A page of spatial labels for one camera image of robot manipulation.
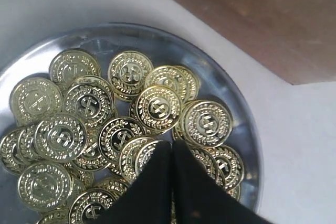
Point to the gold coin upper left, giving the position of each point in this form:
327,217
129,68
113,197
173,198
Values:
34,99

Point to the gold coin centre bottom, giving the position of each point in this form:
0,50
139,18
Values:
206,123

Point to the gold coin left edge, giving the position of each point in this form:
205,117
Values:
71,64

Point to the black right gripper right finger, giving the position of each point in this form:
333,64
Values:
198,199

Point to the gold coin far left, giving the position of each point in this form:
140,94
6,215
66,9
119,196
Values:
127,72

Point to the brown cardboard slotted box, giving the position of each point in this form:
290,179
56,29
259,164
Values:
295,39

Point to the gold coin lower left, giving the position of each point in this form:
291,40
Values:
158,108

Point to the gold coin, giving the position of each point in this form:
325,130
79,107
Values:
158,108
206,123
127,72
34,99

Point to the round steel plate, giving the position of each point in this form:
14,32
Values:
75,164

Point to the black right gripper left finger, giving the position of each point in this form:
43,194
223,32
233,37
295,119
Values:
148,199

